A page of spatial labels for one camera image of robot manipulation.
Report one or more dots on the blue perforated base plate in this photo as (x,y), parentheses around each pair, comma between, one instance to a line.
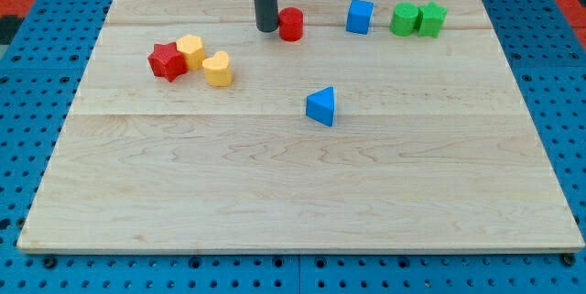
(40,73)

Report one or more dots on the light wooden board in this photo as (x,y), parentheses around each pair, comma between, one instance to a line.
(432,149)

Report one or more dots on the blue triangle block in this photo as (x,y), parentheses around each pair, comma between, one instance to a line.
(320,106)

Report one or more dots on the red cylinder block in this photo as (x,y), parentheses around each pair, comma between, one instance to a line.
(291,21)

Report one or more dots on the blue cube block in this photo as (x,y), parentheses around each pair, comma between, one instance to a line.
(359,16)

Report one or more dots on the red star block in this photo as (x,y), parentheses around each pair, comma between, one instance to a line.
(167,62)

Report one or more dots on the green cylinder block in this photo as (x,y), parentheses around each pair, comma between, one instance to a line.
(404,19)

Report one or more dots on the yellow hexagon block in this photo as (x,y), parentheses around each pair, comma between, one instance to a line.
(193,51)

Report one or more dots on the green star block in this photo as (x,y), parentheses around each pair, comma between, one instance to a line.
(431,19)

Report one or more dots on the yellow heart block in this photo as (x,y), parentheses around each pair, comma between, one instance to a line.
(217,69)

